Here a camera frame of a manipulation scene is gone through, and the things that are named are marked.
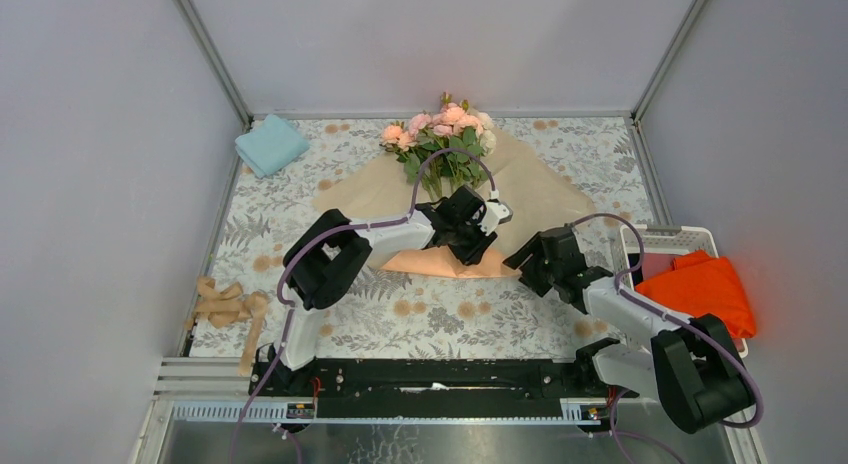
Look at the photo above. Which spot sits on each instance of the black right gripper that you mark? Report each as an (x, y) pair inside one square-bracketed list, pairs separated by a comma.
[(539, 287)]

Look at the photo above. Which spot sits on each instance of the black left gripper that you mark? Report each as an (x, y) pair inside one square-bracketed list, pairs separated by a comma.
[(471, 253)]

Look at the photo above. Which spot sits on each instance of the peach wrapping paper sheet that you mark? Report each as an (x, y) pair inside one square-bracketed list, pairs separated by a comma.
[(539, 197)]

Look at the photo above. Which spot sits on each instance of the pile of fake flowers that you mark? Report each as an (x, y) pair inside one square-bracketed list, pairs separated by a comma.
[(442, 148)]

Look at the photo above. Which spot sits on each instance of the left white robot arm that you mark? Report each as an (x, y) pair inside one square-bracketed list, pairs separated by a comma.
[(321, 267)]

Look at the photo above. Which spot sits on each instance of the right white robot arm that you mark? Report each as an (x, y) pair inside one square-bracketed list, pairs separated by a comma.
[(688, 364)]

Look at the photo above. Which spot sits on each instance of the white plastic basket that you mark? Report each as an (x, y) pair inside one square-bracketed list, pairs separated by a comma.
[(673, 240)]

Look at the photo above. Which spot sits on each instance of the pink cloth in basket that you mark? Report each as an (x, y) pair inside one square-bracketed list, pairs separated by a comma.
[(655, 264)]

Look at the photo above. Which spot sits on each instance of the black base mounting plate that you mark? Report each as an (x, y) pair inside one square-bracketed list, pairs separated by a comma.
[(436, 389)]

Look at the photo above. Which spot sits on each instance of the orange folded cloth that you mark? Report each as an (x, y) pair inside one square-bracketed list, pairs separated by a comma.
[(702, 284)]

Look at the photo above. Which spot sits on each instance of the light blue folded towel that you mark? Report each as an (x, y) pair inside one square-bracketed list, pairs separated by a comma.
[(270, 146)]

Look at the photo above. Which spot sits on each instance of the beige ribbon pile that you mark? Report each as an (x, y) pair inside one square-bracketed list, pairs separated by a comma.
[(222, 308)]

